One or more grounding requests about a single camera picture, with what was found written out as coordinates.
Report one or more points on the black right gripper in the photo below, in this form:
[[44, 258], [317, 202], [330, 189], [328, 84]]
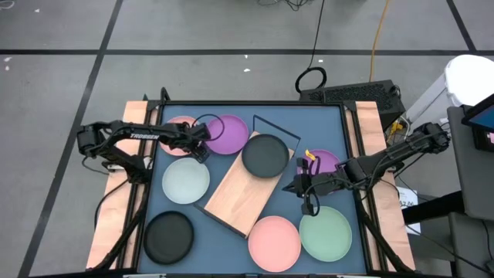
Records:
[[324, 183]]

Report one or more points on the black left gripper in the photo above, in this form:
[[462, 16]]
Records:
[[195, 137]]

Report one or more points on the pink round plate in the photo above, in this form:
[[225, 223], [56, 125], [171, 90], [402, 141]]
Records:
[[179, 122], [274, 244]]

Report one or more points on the purple round plate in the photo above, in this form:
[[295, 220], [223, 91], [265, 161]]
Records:
[[231, 139], [328, 160]]

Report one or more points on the black round plate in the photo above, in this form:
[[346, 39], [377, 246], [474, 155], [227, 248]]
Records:
[[265, 156], [168, 237]]

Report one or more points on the white round plate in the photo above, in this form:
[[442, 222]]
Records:
[[186, 181]]

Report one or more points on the green round plate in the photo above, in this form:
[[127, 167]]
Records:
[[328, 235]]

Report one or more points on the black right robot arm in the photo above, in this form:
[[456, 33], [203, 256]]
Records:
[[397, 148]]

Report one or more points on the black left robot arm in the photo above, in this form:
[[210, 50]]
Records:
[[143, 136]]

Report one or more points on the yellow tape tag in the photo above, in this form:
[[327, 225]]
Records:
[[310, 154]]

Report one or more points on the wooden dish rack tray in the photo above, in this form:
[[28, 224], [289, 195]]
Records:
[[235, 193]]

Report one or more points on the wooden side board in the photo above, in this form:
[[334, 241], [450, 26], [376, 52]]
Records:
[[112, 216], [390, 216]]

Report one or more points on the black computer case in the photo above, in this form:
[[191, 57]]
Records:
[[355, 94]]

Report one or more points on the white paper sheet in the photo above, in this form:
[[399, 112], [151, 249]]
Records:
[[410, 199]]

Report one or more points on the yellow plug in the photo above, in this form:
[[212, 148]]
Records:
[[396, 127]]

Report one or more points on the grey cart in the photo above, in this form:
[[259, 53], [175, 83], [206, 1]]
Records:
[[474, 181]]

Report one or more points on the small black device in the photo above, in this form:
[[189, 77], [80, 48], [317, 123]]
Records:
[[484, 141]]

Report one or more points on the tablet screen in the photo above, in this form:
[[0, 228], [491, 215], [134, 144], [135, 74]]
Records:
[[484, 117]]

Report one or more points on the white cylindrical bin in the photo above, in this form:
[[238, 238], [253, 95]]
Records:
[[467, 77]]

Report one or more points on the black table frame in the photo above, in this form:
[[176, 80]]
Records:
[[251, 103]]

